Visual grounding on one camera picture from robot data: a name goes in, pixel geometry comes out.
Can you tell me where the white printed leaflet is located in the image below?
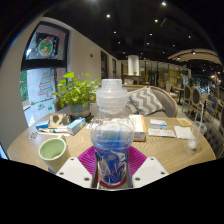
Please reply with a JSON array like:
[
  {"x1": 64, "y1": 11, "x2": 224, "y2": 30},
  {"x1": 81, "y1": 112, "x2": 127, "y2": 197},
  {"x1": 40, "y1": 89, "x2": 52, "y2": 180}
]
[{"x1": 147, "y1": 127, "x2": 177, "y2": 138}]

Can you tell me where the white orange tissue box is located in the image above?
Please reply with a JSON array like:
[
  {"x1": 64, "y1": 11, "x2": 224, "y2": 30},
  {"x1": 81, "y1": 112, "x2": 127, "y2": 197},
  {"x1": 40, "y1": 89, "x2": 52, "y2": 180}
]
[{"x1": 129, "y1": 114, "x2": 147, "y2": 143}]

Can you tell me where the grey white chevron cushion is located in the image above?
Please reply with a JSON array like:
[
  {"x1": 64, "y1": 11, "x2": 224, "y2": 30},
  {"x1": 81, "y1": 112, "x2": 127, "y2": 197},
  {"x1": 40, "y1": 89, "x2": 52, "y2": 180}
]
[{"x1": 126, "y1": 86, "x2": 165, "y2": 117}]

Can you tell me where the blue white small box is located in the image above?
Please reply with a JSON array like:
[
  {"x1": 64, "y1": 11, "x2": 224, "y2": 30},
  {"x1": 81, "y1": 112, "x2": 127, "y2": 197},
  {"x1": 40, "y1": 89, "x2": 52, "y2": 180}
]
[{"x1": 35, "y1": 119, "x2": 51, "y2": 130}]

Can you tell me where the clear plastic cup with straw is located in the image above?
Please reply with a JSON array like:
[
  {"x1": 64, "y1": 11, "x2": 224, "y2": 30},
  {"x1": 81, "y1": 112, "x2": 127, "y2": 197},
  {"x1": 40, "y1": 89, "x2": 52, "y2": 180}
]
[{"x1": 187, "y1": 103, "x2": 208, "y2": 150}]

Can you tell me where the green potted plant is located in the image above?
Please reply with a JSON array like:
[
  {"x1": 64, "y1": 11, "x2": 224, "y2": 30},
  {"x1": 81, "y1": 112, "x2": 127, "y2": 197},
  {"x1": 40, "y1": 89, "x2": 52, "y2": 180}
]
[{"x1": 52, "y1": 71, "x2": 101, "y2": 121}]

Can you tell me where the white pen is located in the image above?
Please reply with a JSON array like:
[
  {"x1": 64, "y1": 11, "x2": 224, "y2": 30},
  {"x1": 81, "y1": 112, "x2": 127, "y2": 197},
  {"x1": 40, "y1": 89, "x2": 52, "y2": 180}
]
[{"x1": 37, "y1": 127, "x2": 71, "y2": 137}]

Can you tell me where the white round pillar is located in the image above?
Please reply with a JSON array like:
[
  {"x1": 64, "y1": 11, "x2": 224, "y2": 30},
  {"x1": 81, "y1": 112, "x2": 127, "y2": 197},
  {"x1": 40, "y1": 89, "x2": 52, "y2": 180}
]
[{"x1": 127, "y1": 54, "x2": 140, "y2": 77}]

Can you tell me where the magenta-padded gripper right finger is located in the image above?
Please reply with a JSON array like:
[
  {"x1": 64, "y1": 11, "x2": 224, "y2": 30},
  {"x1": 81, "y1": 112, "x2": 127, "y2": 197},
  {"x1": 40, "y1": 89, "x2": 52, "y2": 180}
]
[{"x1": 126, "y1": 145, "x2": 170, "y2": 189}]

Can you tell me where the clear bottle with blue label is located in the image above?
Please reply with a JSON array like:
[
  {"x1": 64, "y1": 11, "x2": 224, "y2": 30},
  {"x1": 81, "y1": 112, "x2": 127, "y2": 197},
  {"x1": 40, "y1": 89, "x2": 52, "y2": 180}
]
[{"x1": 89, "y1": 78, "x2": 136, "y2": 190}]

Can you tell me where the window with festive decals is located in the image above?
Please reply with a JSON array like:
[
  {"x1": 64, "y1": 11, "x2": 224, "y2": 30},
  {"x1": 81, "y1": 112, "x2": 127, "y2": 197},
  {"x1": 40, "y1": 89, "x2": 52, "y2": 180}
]
[{"x1": 19, "y1": 21, "x2": 71, "y2": 128}]

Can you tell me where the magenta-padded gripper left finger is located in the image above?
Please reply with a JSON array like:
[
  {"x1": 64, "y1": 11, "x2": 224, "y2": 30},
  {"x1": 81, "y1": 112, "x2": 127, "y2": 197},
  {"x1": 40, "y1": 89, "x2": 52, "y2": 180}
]
[{"x1": 55, "y1": 145, "x2": 100, "y2": 190}]

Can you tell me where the group of ceiling lights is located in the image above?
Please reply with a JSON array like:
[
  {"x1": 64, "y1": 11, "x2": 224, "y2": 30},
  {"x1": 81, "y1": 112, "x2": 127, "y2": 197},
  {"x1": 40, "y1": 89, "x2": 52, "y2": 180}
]
[{"x1": 99, "y1": 0, "x2": 218, "y2": 61}]

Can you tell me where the light green cup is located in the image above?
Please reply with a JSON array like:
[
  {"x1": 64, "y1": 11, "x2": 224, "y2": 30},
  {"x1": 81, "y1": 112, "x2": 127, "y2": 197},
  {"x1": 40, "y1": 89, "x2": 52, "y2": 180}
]
[{"x1": 38, "y1": 134, "x2": 72, "y2": 173}]

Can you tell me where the group of dining chairs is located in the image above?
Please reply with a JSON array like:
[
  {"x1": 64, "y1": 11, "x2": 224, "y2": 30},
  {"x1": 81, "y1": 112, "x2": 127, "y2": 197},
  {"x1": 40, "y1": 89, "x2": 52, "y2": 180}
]
[{"x1": 173, "y1": 83, "x2": 224, "y2": 124}]

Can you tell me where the white napkin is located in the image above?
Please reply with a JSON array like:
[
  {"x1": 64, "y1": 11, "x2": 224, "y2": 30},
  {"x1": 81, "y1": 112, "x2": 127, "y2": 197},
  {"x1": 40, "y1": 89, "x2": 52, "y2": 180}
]
[{"x1": 173, "y1": 125, "x2": 195, "y2": 140}]

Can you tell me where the blue white card pack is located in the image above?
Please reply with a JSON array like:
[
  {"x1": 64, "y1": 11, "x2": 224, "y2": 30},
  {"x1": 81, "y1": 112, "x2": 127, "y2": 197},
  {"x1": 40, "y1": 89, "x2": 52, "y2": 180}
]
[{"x1": 149, "y1": 118, "x2": 168, "y2": 129}]

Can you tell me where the light blue small box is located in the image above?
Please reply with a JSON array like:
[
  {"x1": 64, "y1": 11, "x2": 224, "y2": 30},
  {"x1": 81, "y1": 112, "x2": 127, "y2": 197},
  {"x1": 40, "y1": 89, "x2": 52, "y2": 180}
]
[{"x1": 67, "y1": 117, "x2": 87, "y2": 136}]

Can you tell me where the pill blister pack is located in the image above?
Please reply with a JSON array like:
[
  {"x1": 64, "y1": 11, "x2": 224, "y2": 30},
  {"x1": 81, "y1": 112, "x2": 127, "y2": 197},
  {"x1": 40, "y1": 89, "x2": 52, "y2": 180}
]
[{"x1": 28, "y1": 130, "x2": 39, "y2": 140}]

